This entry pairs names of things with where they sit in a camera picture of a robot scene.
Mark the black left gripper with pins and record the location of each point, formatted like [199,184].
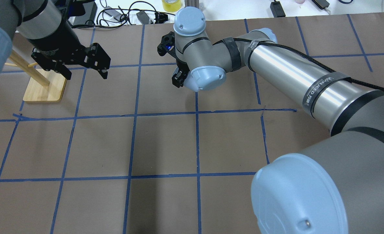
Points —
[56,38]

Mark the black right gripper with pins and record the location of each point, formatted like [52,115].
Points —
[179,78]

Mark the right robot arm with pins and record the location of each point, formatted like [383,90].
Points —
[148,158]

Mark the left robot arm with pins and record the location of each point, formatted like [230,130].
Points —
[33,19]

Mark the bamboo mug stand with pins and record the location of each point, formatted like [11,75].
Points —
[43,86]

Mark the yellow tape roll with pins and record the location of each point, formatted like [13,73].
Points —
[171,5]

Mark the black power adapter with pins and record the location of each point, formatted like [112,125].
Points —
[277,9]

